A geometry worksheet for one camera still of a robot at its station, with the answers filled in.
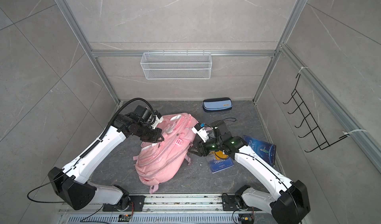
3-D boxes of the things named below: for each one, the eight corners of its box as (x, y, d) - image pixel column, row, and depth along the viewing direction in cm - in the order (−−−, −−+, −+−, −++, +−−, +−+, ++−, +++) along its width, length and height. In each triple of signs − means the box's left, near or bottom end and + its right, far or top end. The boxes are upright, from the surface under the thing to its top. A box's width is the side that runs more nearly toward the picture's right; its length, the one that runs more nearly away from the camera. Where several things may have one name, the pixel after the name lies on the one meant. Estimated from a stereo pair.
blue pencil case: (203, 112, 114) (203, 109, 111) (201, 101, 121) (201, 98, 118) (232, 110, 115) (233, 107, 112) (229, 100, 122) (230, 97, 119)
